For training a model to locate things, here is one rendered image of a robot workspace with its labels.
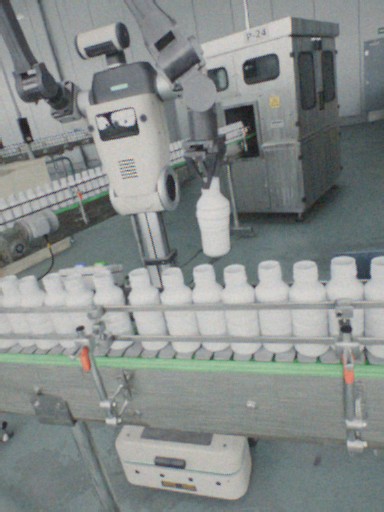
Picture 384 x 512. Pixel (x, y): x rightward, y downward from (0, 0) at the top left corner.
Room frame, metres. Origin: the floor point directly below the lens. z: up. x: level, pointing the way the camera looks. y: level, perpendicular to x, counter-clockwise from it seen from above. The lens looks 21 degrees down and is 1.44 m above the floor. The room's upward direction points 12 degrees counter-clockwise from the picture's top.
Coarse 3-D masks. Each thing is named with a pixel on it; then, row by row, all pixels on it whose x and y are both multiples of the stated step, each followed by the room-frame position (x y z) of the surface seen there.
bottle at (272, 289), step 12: (264, 264) 0.61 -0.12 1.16; (276, 264) 0.60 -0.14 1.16; (264, 276) 0.58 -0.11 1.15; (276, 276) 0.58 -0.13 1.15; (264, 288) 0.58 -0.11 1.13; (276, 288) 0.57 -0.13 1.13; (288, 288) 0.58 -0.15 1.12; (264, 300) 0.57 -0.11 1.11; (276, 300) 0.56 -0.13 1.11; (288, 300) 0.57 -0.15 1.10; (264, 312) 0.57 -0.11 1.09; (276, 312) 0.56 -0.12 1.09; (288, 312) 0.57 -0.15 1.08; (264, 324) 0.58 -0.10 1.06; (276, 324) 0.57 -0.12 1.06; (288, 324) 0.57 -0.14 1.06; (276, 348) 0.57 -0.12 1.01; (288, 348) 0.57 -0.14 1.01
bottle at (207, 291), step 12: (204, 276) 0.62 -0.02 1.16; (204, 288) 0.62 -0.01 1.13; (216, 288) 0.62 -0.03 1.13; (204, 300) 0.61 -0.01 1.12; (216, 300) 0.61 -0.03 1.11; (204, 312) 0.61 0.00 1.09; (216, 312) 0.61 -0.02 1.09; (204, 324) 0.61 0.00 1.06; (216, 324) 0.61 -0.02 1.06; (216, 348) 0.61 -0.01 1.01
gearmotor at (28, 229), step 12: (36, 216) 2.12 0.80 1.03; (48, 216) 2.15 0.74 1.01; (24, 228) 2.02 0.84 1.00; (36, 228) 2.02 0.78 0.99; (48, 228) 2.08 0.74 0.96; (0, 240) 1.95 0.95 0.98; (12, 240) 1.96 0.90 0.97; (24, 240) 2.01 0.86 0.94; (0, 252) 1.99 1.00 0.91; (12, 252) 1.93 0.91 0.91; (24, 252) 1.98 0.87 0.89
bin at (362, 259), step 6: (348, 252) 1.03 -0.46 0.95; (354, 252) 1.02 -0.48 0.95; (360, 252) 1.02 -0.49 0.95; (366, 252) 1.01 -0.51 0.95; (372, 252) 1.00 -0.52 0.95; (378, 252) 1.00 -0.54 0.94; (354, 258) 1.02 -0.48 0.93; (360, 258) 1.02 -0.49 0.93; (366, 258) 1.01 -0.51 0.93; (372, 258) 1.00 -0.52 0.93; (360, 264) 1.02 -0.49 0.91; (366, 264) 1.01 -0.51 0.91; (360, 270) 1.02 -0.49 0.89; (366, 270) 1.01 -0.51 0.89; (360, 276) 1.02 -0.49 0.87; (366, 276) 1.01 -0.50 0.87
